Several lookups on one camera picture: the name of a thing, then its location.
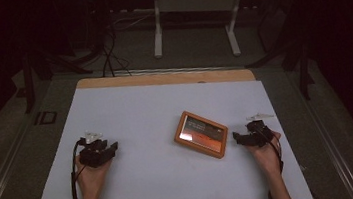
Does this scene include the wooden picture frame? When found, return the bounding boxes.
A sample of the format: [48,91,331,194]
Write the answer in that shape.
[170,106,232,165]

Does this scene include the person's right hand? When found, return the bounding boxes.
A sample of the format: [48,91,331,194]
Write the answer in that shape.
[243,129,288,179]

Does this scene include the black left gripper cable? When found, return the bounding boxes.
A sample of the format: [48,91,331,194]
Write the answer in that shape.
[66,138,93,199]

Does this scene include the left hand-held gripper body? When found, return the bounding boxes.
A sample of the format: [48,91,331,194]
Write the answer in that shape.
[76,128,114,171]

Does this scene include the white metal desk frame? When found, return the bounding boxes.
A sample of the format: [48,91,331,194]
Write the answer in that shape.
[147,0,255,67]

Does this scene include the wooden table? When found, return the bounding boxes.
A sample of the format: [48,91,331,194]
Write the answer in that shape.
[21,54,312,199]

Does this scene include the white floor cable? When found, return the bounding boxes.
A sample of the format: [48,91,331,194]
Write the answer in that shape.
[110,11,158,33]

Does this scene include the white table sheet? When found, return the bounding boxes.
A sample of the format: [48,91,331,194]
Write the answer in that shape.
[20,63,314,199]

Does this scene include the person's left hand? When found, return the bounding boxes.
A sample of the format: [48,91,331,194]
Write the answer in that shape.
[73,151,117,199]

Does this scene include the black floor socket plate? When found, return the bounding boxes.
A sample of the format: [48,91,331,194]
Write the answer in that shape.
[32,109,59,127]

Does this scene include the black floor cables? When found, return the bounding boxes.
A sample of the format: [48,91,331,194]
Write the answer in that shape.
[96,16,134,80]

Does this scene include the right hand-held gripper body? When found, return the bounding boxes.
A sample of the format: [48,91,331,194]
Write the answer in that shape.
[245,111,278,150]

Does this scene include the black metal stand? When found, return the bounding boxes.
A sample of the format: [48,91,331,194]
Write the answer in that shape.
[237,0,319,108]
[17,38,99,115]

